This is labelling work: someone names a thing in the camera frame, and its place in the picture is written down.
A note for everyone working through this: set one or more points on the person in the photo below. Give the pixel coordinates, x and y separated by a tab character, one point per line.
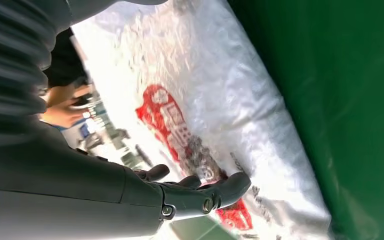
62	112

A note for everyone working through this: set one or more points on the green conveyor belt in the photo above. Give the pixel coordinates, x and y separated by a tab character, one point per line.
344	99

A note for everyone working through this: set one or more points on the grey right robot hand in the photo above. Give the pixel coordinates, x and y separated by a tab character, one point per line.
62	198

